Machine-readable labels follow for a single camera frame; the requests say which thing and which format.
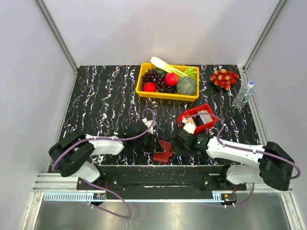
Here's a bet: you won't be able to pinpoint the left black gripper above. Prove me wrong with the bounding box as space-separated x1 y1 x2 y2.
134 132 164 153

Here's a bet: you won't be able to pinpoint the red card holder wallet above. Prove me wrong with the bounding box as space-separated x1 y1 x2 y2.
153 140 173 164

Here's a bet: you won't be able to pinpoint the stack of credit cards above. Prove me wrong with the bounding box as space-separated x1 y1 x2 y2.
197 110 213 124

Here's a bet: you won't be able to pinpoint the red plastic card bin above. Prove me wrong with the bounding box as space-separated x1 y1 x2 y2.
177 103 218 135

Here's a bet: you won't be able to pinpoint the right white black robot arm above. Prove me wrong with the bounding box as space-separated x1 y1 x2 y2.
172 122 295 191

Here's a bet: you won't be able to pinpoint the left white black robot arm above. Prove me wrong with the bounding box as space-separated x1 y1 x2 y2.
48 118 164 189

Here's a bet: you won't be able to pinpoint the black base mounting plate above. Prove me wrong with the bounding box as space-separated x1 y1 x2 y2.
76 164 248 192

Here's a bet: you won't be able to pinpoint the red apple lower left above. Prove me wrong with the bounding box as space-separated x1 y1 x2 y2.
143 82 157 92

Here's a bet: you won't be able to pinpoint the red apple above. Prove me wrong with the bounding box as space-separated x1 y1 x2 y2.
143 82 157 92
165 73 179 86

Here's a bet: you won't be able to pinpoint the dark purple grape bunch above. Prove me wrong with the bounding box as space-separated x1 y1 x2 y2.
140 69 177 94

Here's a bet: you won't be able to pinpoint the red apple upper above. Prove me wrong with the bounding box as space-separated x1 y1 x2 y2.
165 73 179 86

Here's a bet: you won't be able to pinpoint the clear water bottle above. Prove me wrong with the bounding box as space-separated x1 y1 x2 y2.
233 81 255 110

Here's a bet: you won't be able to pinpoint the dark green cucumber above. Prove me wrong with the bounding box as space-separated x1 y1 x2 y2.
154 68 167 74

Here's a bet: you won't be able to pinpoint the green lettuce leaf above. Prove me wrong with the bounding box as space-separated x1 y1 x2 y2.
184 66 198 80

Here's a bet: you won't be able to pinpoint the yellow plastic fruit tray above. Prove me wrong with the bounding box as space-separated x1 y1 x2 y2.
136 63 200 102

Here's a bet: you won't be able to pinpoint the white green leek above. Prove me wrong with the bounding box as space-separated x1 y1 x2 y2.
150 57 188 78

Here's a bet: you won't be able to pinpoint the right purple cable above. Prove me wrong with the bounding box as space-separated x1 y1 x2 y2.
184 113 302 208

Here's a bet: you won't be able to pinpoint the purple cable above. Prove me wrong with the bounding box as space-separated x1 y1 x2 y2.
51 108 155 219
184 113 302 208

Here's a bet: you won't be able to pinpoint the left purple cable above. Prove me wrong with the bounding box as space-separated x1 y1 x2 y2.
51 108 155 219

